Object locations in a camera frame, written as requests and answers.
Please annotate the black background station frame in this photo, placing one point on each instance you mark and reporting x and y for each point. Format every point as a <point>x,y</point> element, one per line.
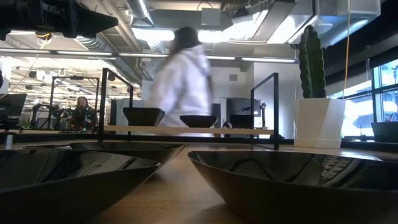
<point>74,77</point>

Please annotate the black bin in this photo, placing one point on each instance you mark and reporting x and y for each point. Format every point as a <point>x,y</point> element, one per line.
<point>384,132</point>

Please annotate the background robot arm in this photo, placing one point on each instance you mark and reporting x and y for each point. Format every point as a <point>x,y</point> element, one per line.
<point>49,115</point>

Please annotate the linear ceiling light fixture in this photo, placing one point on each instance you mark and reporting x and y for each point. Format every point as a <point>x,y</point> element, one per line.
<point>140,55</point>

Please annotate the person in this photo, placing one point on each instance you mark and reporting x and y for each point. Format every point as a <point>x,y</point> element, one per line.
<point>227,125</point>
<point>83,113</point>
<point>183,81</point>

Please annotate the dark computer monitor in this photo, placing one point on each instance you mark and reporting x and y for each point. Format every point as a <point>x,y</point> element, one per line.
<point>12,104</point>

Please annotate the black aluminium table frame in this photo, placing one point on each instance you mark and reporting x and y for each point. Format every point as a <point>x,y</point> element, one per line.
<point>217,140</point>

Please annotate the wooden shelf with black frame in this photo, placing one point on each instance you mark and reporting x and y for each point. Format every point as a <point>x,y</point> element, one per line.
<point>186,129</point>

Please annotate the grey ceiling box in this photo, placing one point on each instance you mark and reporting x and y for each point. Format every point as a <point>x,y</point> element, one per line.
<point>211,17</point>

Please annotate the green cactus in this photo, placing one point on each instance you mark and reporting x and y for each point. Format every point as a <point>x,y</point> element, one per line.
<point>311,62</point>

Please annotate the dark partition panels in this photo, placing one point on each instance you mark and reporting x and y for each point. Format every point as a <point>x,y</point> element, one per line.
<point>216,115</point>

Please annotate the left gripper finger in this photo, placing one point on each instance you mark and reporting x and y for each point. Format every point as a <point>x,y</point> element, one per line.
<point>93,23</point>

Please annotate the silver rectangular air duct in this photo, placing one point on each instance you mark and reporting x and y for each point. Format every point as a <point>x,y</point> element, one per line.
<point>289,25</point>

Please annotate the silver spiral air duct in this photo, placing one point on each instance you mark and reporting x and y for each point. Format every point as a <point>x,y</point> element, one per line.
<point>93,43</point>

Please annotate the green office plant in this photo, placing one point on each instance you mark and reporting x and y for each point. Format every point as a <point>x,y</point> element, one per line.
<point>25,124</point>

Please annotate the white faceted plant pot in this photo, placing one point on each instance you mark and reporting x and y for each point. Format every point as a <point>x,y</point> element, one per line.
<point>317,121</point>

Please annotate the black leaf-shaped mini plate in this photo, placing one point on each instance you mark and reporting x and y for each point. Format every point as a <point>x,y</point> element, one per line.
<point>140,152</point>
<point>198,121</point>
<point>280,199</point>
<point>62,193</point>

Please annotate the dark window frame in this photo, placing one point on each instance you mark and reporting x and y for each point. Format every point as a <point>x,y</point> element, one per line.
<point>374,102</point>

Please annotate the black wavy square mini plate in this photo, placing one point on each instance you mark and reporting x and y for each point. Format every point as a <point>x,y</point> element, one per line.
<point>143,116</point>

